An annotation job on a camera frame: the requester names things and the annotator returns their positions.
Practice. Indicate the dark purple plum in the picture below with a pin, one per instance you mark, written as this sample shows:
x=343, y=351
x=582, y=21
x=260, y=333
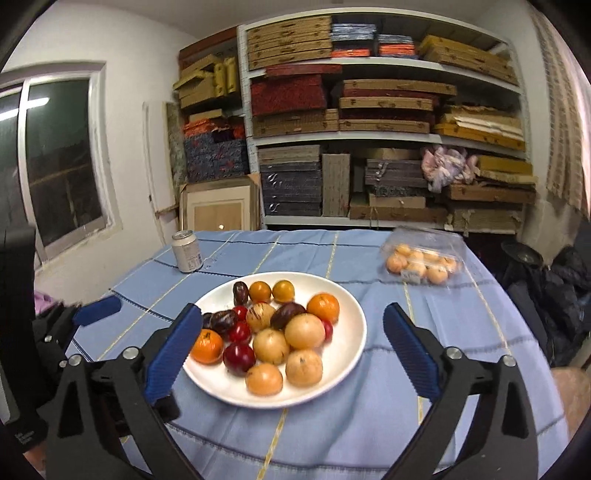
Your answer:
x=287, y=314

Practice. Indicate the blue and orange boxes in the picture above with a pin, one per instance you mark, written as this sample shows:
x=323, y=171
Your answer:
x=353, y=39

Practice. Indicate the orange patterned box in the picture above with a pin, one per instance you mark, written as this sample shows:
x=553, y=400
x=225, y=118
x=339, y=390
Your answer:
x=212, y=127

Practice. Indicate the speckled yellow fruit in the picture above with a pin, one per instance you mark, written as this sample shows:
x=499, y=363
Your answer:
x=260, y=317

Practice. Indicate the dark window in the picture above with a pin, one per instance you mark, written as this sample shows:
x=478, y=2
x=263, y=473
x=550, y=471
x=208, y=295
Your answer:
x=60, y=161

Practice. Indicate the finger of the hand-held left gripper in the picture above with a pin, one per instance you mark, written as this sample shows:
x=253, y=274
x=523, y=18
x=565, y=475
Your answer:
x=97, y=309

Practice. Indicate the stack of dark grey boxes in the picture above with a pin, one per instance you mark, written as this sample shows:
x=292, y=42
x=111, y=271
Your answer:
x=291, y=189

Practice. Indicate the black jacket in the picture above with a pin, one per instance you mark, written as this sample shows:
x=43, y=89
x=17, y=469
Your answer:
x=563, y=286

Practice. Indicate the white metal shelving unit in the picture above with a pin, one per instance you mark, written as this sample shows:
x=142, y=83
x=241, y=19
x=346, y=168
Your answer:
x=383, y=67

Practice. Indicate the large mandarin orange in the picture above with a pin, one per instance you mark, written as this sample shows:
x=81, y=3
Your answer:
x=207, y=346

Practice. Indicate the stack of yellow boxes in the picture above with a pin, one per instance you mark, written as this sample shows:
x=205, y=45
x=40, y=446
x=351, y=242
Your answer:
x=480, y=127

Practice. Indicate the black round object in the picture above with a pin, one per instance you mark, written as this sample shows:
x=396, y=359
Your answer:
x=519, y=253

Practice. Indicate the tiny dark fruit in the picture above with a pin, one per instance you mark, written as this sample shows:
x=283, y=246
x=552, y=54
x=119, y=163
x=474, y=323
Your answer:
x=207, y=319

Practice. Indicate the tan boxes pile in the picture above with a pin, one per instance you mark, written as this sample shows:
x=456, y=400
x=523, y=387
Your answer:
x=207, y=78

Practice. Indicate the pink cloth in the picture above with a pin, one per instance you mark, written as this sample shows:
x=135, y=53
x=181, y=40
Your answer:
x=46, y=302

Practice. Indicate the open cardboard box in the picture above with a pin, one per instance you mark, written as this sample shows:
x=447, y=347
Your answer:
x=219, y=207

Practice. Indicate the small dark oblong fruit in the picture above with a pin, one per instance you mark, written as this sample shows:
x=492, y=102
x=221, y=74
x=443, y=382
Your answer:
x=240, y=291

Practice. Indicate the dark brown fruit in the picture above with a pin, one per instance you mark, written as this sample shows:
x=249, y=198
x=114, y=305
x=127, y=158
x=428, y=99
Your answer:
x=224, y=321

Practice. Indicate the dark red plum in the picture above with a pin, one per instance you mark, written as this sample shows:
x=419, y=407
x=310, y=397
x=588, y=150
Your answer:
x=238, y=359

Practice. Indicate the stack of brown flat boxes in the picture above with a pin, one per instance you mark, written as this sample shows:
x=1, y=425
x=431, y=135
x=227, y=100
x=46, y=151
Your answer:
x=383, y=104

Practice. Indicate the group of small oranges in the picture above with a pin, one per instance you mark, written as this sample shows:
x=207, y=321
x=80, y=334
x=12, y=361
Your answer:
x=418, y=265

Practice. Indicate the blue plaid tablecloth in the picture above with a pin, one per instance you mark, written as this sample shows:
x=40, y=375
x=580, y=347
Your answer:
x=323, y=438

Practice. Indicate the small mandarin orange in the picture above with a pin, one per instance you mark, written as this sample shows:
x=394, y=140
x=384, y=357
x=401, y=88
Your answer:
x=323, y=308

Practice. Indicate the small yellow-orange fruit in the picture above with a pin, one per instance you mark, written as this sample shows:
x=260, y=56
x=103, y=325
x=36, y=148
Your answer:
x=260, y=290
x=283, y=290

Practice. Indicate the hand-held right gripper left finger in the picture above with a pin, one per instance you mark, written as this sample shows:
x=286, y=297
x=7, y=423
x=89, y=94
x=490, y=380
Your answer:
x=173, y=350

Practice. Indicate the beige patterned curtain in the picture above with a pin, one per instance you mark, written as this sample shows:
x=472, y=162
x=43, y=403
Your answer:
x=561, y=115

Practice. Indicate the red patterned boxes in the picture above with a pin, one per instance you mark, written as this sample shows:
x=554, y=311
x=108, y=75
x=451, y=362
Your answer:
x=288, y=94

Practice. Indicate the short stack of dark boxes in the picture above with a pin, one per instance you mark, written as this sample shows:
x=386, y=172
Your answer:
x=395, y=177

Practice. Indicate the pink plastic bag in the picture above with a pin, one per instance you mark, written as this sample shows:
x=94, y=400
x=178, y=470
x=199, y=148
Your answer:
x=445, y=164

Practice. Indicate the large yellow round fruit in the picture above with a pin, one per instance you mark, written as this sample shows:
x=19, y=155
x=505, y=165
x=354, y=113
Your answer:
x=304, y=331

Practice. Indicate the white leaning panel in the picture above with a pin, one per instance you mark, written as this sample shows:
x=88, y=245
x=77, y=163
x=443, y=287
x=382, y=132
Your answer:
x=157, y=161

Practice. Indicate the grey upright board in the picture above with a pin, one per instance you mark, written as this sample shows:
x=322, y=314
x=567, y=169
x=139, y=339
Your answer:
x=335, y=184

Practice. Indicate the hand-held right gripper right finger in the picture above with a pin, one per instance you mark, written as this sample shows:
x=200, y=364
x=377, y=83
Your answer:
x=411, y=350

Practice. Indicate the blue patterned boxes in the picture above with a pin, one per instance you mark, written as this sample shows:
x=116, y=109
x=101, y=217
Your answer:
x=214, y=159

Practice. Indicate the white plate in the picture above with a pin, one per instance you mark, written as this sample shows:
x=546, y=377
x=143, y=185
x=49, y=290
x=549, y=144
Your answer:
x=346, y=332

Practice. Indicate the stack of tan flat boxes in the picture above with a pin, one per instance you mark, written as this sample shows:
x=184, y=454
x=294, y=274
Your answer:
x=288, y=41

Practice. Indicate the small red fruit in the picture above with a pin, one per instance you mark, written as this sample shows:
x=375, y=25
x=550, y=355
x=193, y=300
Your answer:
x=328, y=330
x=240, y=313
x=240, y=331

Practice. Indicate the clear plastic clamshell box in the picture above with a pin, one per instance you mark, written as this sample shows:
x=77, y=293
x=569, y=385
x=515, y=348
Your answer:
x=429, y=237

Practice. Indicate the silver drink can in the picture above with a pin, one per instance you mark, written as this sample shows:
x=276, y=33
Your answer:
x=187, y=251

